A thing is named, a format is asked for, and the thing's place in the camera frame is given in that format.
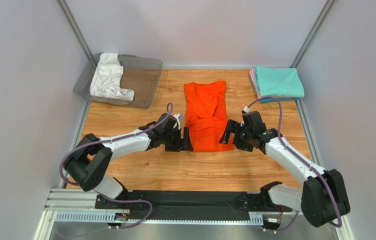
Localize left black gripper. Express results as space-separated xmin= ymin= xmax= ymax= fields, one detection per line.
xmin=162 ymin=125 xmax=194 ymax=151

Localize orange t shirt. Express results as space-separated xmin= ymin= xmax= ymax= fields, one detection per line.
xmin=184 ymin=80 xmax=234 ymax=152

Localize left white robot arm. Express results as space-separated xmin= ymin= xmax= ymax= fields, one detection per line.
xmin=60 ymin=113 xmax=193 ymax=199

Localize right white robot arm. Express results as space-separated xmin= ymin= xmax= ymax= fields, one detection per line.
xmin=219 ymin=111 xmax=351 ymax=228

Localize dark teal folded t shirt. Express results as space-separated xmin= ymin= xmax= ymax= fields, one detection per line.
xmin=260 ymin=97 xmax=299 ymax=104

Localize pink folded t shirt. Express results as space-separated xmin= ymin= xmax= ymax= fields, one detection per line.
xmin=249 ymin=68 xmax=300 ymax=100

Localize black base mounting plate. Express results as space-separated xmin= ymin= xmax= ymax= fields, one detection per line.
xmin=95 ymin=190 xmax=292 ymax=221

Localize clear plastic bin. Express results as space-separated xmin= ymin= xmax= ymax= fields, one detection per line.
xmin=73 ymin=53 xmax=163 ymax=109

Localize white t shirt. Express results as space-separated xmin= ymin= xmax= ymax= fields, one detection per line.
xmin=89 ymin=52 xmax=135 ymax=101

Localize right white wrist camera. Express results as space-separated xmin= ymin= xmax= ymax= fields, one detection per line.
xmin=241 ymin=106 xmax=250 ymax=115

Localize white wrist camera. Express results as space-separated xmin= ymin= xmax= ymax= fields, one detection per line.
xmin=241 ymin=106 xmax=250 ymax=115
xmin=172 ymin=113 xmax=183 ymax=130

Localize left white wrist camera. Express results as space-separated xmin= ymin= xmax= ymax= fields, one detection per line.
xmin=172 ymin=113 xmax=183 ymax=130

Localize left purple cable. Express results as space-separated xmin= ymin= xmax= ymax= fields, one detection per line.
xmin=58 ymin=102 xmax=174 ymax=231

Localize purple cable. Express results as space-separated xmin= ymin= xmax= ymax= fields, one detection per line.
xmin=58 ymin=102 xmax=174 ymax=231
xmin=243 ymin=96 xmax=343 ymax=233

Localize aluminium frame rail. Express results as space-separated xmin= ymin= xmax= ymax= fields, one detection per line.
xmin=33 ymin=188 xmax=355 ymax=240

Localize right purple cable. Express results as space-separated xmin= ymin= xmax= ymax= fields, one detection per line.
xmin=243 ymin=96 xmax=343 ymax=233

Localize right corner aluminium post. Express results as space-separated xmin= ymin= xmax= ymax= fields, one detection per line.
xmin=291 ymin=0 xmax=337 ymax=68

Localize corner aluminium post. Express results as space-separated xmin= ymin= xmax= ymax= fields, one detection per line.
xmin=56 ymin=0 xmax=93 ymax=61
xmin=291 ymin=0 xmax=337 ymax=68

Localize left corner aluminium post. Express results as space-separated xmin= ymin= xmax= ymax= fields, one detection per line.
xmin=56 ymin=0 xmax=93 ymax=61

